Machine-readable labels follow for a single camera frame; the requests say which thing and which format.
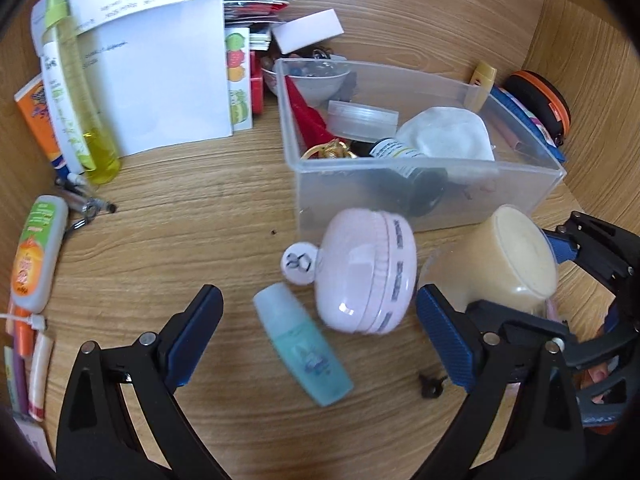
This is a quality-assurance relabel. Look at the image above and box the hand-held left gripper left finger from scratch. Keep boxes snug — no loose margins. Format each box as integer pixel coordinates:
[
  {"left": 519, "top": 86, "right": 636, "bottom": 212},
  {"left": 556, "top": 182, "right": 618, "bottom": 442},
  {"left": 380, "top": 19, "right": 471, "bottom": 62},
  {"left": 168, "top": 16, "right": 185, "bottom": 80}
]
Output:
[{"left": 55, "top": 284, "right": 224, "bottom": 480}]

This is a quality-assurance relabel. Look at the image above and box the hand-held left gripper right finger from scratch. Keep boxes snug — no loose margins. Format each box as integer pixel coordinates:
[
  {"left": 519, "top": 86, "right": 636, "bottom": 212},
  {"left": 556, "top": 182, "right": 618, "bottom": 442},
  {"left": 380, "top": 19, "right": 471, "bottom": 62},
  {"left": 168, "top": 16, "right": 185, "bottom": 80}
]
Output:
[{"left": 416, "top": 284, "right": 586, "bottom": 480}]

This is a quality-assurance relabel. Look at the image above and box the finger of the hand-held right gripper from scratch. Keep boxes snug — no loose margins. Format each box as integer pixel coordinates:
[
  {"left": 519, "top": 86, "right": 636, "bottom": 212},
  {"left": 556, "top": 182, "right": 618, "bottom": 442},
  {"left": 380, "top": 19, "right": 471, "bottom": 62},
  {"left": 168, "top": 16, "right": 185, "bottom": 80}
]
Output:
[
  {"left": 542, "top": 211, "right": 640, "bottom": 306},
  {"left": 465, "top": 299, "right": 583, "bottom": 352}
]

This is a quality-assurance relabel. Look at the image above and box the cream pillar candle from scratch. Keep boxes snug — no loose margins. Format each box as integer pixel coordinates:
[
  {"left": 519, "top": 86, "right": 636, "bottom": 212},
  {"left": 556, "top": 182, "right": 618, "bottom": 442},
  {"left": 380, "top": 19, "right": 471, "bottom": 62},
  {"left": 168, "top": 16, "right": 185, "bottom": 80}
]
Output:
[{"left": 417, "top": 205, "right": 560, "bottom": 318}]

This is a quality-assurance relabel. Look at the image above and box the small teal bottle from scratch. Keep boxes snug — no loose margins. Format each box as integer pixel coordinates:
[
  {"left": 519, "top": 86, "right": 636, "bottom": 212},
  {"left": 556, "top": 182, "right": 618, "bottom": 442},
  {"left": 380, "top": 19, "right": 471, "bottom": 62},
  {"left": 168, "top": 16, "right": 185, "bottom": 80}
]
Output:
[{"left": 252, "top": 282, "right": 355, "bottom": 407}]

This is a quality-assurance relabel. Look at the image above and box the pink round device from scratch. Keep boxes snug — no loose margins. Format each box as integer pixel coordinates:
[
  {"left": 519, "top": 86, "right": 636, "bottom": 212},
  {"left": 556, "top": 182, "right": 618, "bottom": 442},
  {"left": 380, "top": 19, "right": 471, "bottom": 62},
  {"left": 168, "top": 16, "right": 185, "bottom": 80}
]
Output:
[{"left": 281, "top": 208, "right": 418, "bottom": 336}]

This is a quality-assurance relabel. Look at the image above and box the clear plastic bin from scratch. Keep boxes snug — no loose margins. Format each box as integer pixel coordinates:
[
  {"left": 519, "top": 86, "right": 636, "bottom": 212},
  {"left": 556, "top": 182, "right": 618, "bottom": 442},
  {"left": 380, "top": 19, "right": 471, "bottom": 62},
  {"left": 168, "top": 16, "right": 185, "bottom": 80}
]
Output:
[{"left": 272, "top": 57, "right": 567, "bottom": 233}]

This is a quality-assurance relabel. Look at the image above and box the white cloth pouch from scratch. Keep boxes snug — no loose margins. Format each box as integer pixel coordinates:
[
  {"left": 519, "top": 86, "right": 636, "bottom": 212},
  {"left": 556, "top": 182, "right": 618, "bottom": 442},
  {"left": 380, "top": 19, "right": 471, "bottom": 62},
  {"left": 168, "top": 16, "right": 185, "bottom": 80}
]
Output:
[{"left": 395, "top": 106, "right": 501, "bottom": 181}]

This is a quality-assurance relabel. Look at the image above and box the green glass spray bottle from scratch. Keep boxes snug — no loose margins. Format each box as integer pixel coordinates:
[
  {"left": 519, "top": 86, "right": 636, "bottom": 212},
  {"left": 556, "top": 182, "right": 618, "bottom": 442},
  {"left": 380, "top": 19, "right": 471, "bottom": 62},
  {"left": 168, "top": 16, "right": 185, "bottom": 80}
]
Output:
[{"left": 367, "top": 137, "right": 451, "bottom": 216}]

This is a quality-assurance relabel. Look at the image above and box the red felt ornament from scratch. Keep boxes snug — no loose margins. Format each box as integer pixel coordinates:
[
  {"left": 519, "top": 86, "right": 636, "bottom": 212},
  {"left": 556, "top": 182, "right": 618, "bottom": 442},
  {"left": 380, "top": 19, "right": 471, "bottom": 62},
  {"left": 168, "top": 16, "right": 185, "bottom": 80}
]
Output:
[{"left": 285, "top": 76, "right": 361, "bottom": 161}]

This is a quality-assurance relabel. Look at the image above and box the wooden desk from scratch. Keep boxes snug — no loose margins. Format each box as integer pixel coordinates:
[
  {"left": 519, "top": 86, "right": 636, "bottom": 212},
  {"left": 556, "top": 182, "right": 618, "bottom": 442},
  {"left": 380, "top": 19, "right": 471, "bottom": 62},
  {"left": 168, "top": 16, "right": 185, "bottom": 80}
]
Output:
[{"left": 0, "top": 35, "right": 601, "bottom": 480}]

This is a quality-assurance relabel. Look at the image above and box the white and red tube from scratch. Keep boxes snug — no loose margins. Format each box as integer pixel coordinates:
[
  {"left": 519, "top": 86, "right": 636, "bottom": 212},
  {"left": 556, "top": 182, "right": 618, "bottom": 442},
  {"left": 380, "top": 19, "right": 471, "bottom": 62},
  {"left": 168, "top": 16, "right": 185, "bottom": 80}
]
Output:
[{"left": 27, "top": 332, "right": 55, "bottom": 422}]

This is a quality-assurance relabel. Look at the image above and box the blue fabric pouch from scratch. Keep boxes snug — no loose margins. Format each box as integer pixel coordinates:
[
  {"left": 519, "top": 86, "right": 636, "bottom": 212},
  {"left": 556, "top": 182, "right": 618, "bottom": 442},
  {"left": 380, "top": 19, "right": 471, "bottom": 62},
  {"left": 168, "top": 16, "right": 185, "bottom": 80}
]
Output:
[{"left": 487, "top": 85, "right": 568, "bottom": 163}]

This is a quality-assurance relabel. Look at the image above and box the silver pen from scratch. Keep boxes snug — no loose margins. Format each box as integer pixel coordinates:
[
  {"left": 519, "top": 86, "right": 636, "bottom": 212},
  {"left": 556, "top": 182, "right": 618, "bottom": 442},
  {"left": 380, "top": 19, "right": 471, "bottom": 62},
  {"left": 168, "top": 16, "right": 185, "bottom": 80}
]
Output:
[{"left": 62, "top": 195, "right": 96, "bottom": 235}]

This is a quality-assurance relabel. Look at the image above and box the black and orange round case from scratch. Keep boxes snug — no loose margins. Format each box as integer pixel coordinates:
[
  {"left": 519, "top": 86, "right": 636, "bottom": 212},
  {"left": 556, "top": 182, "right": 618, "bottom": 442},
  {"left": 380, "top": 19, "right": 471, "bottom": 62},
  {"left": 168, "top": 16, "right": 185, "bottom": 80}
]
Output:
[{"left": 501, "top": 70, "right": 572, "bottom": 147}]

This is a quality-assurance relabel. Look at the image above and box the orange marker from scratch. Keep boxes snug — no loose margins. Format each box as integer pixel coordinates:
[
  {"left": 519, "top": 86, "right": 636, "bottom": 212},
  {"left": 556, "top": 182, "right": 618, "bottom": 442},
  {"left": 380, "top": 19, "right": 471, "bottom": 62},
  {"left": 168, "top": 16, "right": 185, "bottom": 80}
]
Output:
[{"left": 12, "top": 305, "right": 36, "bottom": 361}]

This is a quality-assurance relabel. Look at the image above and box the purple pen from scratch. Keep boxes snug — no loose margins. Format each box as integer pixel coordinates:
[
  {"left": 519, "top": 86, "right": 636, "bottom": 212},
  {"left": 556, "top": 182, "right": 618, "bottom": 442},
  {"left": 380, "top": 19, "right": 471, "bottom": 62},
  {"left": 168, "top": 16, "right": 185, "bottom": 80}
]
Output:
[{"left": 12, "top": 350, "right": 31, "bottom": 411}]

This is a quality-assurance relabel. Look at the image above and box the white tube with orange label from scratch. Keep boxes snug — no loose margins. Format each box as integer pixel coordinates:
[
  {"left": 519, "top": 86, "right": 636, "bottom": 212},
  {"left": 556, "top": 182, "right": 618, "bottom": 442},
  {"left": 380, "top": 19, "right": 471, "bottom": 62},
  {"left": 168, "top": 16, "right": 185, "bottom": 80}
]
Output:
[{"left": 11, "top": 195, "right": 70, "bottom": 312}]

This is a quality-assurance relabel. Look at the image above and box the pale green stick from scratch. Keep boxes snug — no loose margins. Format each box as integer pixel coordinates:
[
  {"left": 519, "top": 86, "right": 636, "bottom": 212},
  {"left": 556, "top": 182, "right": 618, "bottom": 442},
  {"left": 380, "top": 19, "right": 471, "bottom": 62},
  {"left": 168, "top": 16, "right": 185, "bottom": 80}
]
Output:
[{"left": 2, "top": 345, "right": 21, "bottom": 411}]

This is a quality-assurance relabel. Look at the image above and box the white printed card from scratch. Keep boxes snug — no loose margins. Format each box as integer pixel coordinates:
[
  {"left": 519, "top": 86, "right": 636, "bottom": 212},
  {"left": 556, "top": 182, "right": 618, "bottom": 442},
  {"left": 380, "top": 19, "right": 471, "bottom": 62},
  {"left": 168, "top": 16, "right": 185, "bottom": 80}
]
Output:
[{"left": 15, "top": 412, "right": 56, "bottom": 471}]

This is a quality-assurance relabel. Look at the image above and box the small yellow bottle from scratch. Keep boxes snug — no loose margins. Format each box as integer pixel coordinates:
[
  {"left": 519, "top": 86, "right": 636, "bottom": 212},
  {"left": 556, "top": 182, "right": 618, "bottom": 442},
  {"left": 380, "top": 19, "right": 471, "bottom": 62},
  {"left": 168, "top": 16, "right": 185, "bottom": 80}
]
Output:
[{"left": 467, "top": 61, "right": 498, "bottom": 111}]

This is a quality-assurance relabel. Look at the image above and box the red box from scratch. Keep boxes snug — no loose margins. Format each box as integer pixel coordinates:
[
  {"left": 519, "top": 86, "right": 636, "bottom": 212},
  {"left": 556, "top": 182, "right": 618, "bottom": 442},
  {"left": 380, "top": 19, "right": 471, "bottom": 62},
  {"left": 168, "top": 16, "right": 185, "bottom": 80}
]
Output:
[{"left": 248, "top": 50, "right": 266, "bottom": 115}]

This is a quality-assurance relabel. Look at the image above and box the standing white paper sheet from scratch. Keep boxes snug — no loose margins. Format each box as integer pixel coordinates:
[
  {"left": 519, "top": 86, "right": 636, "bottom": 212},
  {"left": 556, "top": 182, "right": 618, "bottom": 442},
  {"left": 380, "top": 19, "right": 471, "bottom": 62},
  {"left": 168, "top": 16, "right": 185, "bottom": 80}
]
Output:
[{"left": 75, "top": 0, "right": 234, "bottom": 158}]

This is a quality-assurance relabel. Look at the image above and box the fruit sticker sheet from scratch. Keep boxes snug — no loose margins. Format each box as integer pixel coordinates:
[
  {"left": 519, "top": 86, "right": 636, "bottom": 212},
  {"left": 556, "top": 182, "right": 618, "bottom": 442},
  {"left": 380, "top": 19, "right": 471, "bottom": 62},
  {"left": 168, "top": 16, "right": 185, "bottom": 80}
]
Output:
[{"left": 223, "top": 26, "right": 253, "bottom": 133}]

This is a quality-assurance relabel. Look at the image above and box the orange sunscreen tube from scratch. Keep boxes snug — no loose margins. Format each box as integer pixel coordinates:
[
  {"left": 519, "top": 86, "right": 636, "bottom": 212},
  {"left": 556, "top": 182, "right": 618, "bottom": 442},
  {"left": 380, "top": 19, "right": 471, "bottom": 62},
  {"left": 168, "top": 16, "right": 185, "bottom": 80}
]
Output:
[{"left": 14, "top": 74, "right": 66, "bottom": 173}]

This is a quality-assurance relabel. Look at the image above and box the small white bowl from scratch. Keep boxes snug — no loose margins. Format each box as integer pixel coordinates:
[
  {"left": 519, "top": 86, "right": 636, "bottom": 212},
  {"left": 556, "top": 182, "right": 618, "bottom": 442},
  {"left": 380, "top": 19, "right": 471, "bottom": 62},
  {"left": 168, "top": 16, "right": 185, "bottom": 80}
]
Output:
[{"left": 260, "top": 52, "right": 353, "bottom": 108}]

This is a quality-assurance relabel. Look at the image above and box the tall yellow spray bottle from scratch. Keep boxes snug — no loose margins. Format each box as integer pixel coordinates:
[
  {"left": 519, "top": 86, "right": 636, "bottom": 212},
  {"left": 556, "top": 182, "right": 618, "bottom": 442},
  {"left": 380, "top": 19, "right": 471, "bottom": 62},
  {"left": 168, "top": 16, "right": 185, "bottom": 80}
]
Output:
[{"left": 42, "top": 0, "right": 122, "bottom": 185}]

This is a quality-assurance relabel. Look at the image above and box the blank white card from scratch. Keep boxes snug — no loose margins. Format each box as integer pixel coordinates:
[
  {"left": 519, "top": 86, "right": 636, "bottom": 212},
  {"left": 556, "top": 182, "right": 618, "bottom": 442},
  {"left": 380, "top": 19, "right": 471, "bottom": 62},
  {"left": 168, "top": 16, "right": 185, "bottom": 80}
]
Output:
[{"left": 271, "top": 9, "right": 345, "bottom": 56}]

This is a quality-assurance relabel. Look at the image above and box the stack of paper packets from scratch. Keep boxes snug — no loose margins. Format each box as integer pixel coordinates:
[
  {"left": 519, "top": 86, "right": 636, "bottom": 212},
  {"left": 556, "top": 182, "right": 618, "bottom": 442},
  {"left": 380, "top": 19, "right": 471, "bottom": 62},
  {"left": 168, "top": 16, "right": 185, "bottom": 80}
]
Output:
[{"left": 222, "top": 0, "right": 293, "bottom": 51}]

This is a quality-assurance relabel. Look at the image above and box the white charging cable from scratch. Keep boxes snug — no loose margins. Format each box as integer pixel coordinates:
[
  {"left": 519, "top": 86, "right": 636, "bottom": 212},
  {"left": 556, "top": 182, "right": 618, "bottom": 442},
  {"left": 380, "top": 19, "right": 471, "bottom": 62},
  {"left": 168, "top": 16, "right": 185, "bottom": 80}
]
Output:
[{"left": 0, "top": 312, "right": 48, "bottom": 333}]

